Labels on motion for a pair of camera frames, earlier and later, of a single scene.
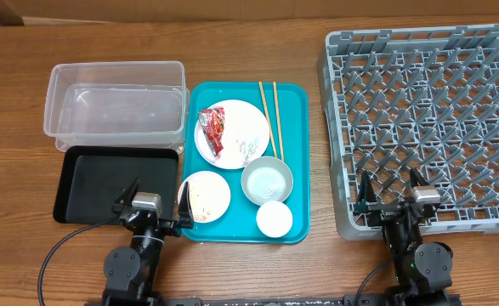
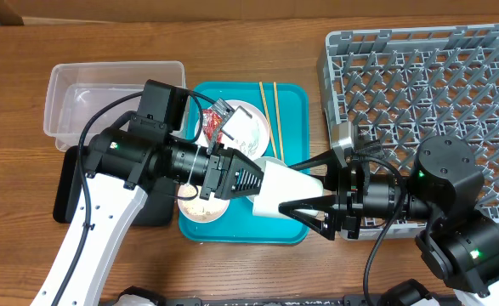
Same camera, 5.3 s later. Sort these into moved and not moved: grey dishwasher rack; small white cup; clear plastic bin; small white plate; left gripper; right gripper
Moved: small white cup; right gripper; left gripper
Not moved: clear plastic bin; small white plate; grey dishwasher rack
